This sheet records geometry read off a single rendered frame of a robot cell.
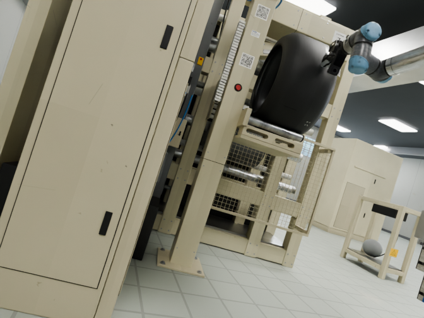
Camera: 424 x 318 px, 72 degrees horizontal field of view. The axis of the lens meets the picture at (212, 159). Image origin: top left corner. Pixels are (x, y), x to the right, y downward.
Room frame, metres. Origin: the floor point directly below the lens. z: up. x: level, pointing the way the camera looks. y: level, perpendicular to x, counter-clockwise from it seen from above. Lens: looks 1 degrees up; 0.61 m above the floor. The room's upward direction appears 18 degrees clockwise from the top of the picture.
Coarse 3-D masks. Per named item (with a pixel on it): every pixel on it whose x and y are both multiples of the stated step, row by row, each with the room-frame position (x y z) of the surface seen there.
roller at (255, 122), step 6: (252, 120) 1.59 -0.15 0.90; (258, 120) 1.59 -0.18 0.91; (258, 126) 1.61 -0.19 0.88; (264, 126) 1.60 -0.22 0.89; (270, 126) 1.60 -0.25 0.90; (276, 126) 1.61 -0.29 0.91; (276, 132) 1.62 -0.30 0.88; (282, 132) 1.62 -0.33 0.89; (288, 132) 1.62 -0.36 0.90; (294, 132) 1.63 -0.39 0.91; (294, 138) 1.64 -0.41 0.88; (300, 138) 1.64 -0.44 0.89
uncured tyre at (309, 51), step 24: (288, 48) 1.53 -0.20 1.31; (312, 48) 1.52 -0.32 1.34; (264, 72) 1.99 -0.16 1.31; (288, 72) 1.48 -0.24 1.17; (312, 72) 1.48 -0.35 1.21; (264, 96) 2.05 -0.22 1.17; (288, 96) 1.50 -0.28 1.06; (312, 96) 1.50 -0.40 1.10; (264, 120) 1.64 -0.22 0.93; (288, 120) 1.59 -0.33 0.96; (312, 120) 1.58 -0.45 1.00
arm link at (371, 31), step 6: (366, 24) 1.15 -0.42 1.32; (372, 24) 1.14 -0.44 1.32; (378, 24) 1.15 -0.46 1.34; (360, 30) 1.17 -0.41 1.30; (366, 30) 1.14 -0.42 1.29; (372, 30) 1.14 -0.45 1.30; (378, 30) 1.14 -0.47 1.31; (354, 36) 1.20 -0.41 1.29; (360, 36) 1.17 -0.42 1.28; (366, 36) 1.15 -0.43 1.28; (372, 36) 1.14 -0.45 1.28; (378, 36) 1.14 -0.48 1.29; (348, 42) 1.24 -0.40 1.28; (354, 42) 1.19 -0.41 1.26; (372, 42) 1.16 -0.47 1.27
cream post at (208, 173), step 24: (264, 0) 1.64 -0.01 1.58; (264, 24) 1.65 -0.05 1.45; (240, 48) 1.63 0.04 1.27; (240, 72) 1.64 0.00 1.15; (240, 96) 1.65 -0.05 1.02; (216, 120) 1.63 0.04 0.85; (216, 144) 1.64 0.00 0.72; (216, 168) 1.65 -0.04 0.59; (192, 192) 1.63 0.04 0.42; (192, 216) 1.64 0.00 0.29; (192, 240) 1.65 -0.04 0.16
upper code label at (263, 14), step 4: (260, 4) 1.64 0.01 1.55; (260, 8) 1.64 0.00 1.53; (264, 8) 1.64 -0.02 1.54; (268, 8) 1.65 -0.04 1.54; (256, 12) 1.64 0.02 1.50; (260, 12) 1.64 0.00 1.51; (264, 12) 1.64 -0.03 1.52; (268, 12) 1.65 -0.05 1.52; (256, 16) 1.64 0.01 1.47; (260, 16) 1.64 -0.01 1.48; (264, 16) 1.65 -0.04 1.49
